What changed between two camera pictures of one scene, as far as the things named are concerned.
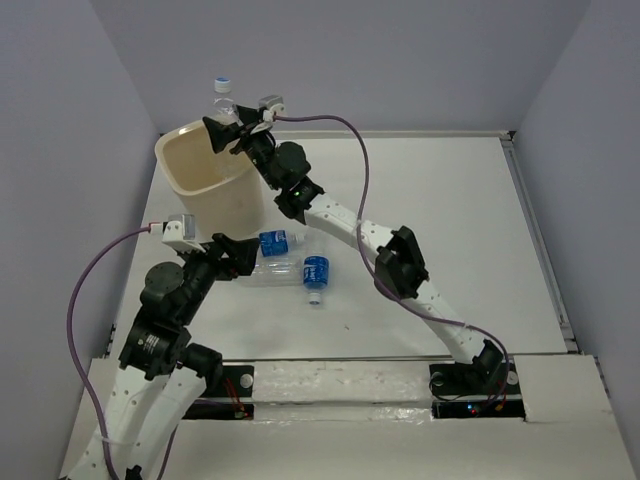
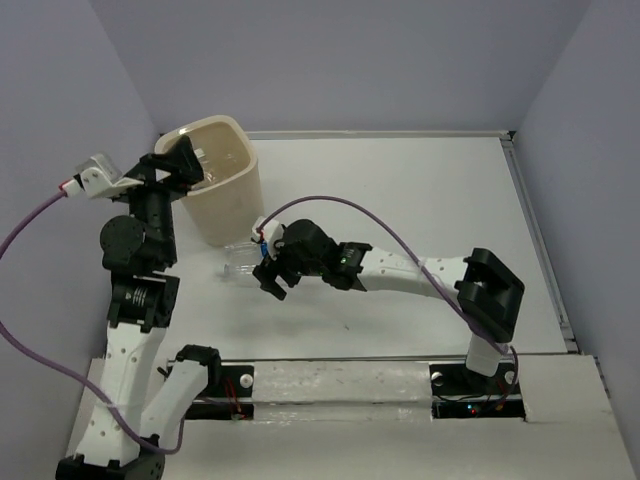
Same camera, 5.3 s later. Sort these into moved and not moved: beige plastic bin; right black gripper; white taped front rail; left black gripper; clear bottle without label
Moved: clear bottle without label; left black gripper; right black gripper
Not moved: white taped front rail; beige plastic bin
